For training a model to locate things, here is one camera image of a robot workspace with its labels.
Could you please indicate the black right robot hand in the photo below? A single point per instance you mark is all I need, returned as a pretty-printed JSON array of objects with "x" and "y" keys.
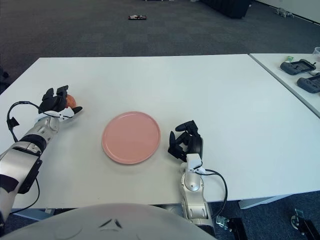
[{"x": 195, "y": 143}]

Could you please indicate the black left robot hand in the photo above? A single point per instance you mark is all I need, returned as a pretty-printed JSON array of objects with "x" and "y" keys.
[{"x": 52, "y": 102}]

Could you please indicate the red yellow apple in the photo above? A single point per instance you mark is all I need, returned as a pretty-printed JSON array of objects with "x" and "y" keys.
[{"x": 71, "y": 101}]

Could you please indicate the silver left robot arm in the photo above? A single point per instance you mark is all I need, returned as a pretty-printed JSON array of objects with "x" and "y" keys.
[{"x": 27, "y": 152}]

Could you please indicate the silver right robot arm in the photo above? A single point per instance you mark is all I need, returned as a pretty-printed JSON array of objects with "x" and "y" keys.
[{"x": 193, "y": 186}]

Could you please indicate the pink round plate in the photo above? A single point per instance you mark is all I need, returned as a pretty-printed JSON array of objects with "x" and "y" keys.
[{"x": 131, "y": 137}]

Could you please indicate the white table leg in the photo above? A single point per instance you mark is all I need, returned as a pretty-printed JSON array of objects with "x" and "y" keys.
[
  {"x": 30, "y": 214},
  {"x": 257, "y": 202}
]

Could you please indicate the black stand bar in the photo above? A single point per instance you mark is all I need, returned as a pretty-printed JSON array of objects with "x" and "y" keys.
[
  {"x": 237, "y": 228},
  {"x": 311, "y": 230}
]

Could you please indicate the grey robot torso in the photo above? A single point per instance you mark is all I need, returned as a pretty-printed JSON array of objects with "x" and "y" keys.
[{"x": 105, "y": 222}]

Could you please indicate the flat black red floor object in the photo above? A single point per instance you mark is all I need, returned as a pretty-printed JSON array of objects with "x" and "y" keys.
[{"x": 137, "y": 17}]

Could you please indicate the green packet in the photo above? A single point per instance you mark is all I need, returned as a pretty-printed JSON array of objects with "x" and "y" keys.
[{"x": 290, "y": 59}]

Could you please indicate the grey handheld controller with screen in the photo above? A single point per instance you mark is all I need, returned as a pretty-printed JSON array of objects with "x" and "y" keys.
[{"x": 297, "y": 67}]

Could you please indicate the black furniture block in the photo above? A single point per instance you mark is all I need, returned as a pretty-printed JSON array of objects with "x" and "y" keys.
[{"x": 225, "y": 7}]

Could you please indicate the clear plastic container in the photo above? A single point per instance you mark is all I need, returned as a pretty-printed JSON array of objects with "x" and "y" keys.
[{"x": 317, "y": 50}]

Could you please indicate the metal latch bracket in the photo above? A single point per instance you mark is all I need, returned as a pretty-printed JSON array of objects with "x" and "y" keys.
[{"x": 222, "y": 220}]

